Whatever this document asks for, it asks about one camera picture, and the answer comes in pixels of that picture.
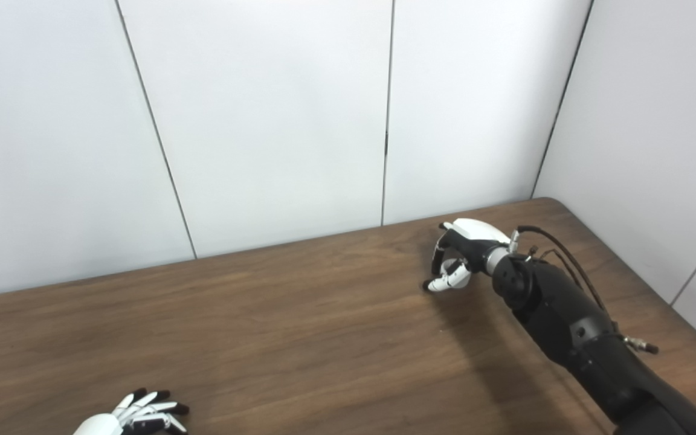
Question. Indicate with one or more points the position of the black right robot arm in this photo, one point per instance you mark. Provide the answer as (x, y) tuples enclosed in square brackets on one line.
[(577, 332)]

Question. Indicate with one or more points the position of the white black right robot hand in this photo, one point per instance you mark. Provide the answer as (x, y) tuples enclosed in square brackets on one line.
[(478, 235)]

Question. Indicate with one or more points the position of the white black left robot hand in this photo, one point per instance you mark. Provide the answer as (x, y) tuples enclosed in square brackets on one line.
[(97, 426)]

